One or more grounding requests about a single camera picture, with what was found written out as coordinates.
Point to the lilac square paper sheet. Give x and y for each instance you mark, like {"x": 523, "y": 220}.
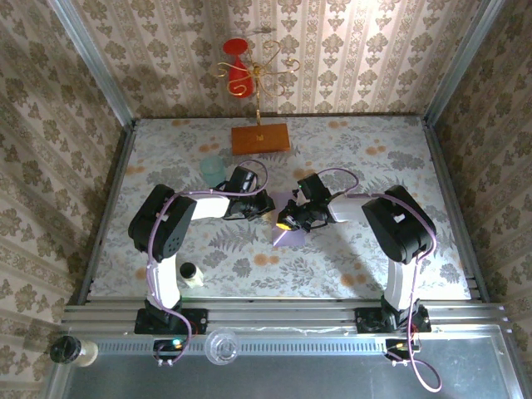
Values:
{"x": 291, "y": 239}

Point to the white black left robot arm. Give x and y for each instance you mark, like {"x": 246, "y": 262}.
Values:
{"x": 166, "y": 224}

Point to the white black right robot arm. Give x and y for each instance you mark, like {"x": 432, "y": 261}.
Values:
{"x": 399, "y": 224}

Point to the floral patterned table mat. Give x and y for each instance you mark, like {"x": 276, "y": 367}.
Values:
{"x": 291, "y": 270}

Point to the teal translucent cup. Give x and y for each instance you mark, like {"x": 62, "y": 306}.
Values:
{"x": 211, "y": 168}

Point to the small cream bottle black cap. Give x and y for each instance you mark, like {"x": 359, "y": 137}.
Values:
{"x": 191, "y": 276}

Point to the red plastic wine glass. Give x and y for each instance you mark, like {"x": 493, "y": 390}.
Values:
{"x": 239, "y": 75}

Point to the clear glass dish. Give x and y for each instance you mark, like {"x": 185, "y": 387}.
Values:
{"x": 222, "y": 347}

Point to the grey metal tray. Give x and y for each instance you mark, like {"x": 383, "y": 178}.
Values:
{"x": 311, "y": 374}

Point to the black controller board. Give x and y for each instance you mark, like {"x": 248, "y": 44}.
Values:
{"x": 395, "y": 346}
{"x": 166, "y": 346}

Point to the large cream bottle black cap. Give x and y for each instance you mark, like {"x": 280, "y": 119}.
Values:
{"x": 72, "y": 351}

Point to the aluminium cross rail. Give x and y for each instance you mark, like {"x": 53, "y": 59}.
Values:
{"x": 270, "y": 316}

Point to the aluminium side rail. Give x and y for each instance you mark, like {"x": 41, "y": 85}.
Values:
{"x": 444, "y": 174}
{"x": 119, "y": 174}

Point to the aluminium corner post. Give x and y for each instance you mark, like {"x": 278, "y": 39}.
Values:
{"x": 95, "y": 62}
{"x": 461, "y": 62}

